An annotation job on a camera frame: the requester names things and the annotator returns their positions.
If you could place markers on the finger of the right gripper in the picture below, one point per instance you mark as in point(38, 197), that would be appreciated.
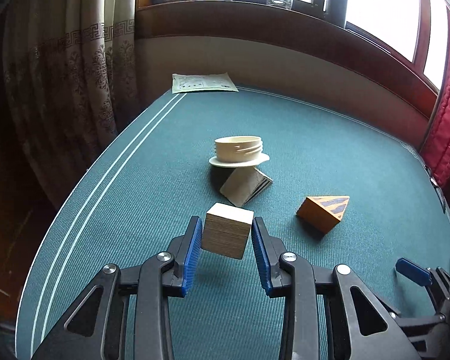
point(414, 272)

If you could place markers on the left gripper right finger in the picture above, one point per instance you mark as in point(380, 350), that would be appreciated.
point(358, 324)

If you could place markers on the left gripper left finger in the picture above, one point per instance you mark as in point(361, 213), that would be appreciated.
point(95, 324)

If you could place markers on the small tan wooden block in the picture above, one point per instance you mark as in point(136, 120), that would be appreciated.
point(226, 230)

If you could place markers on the black metal table clip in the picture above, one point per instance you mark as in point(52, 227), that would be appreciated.
point(436, 188)

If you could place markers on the orange striped wedge block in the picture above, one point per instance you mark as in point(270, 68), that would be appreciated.
point(323, 212)

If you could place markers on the red quilted cushion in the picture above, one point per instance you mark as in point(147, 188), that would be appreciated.
point(436, 149)

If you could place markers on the white striped wedge block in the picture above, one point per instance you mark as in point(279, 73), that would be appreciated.
point(244, 184)

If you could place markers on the beige threaded plastic cap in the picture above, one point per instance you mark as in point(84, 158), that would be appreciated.
point(238, 151)

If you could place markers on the printed paper sheet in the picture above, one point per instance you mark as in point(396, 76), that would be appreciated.
point(198, 83)

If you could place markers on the patterned beige curtain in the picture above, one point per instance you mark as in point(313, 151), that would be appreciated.
point(70, 81)

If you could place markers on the dark cylinder on windowsill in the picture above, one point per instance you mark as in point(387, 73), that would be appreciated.
point(335, 12)

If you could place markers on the dark wooden window frame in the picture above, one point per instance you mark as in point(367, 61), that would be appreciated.
point(398, 44)

